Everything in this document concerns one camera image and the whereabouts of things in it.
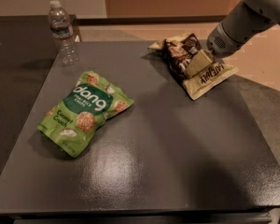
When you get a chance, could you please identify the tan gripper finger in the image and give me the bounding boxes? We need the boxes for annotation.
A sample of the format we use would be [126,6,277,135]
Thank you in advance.
[185,49,213,77]

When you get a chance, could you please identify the brown and cream chip bag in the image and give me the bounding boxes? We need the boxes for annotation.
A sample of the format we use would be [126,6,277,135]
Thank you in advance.
[148,33,238,100]

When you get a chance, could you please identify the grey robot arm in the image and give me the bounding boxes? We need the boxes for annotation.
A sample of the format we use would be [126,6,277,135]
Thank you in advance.
[184,0,280,81]

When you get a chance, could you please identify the green dang chip bag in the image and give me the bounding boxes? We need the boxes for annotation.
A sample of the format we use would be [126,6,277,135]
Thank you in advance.
[37,71,133,158]

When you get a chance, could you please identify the clear plastic water bottle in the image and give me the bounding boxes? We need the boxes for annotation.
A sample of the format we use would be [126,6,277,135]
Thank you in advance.
[49,0,78,65]

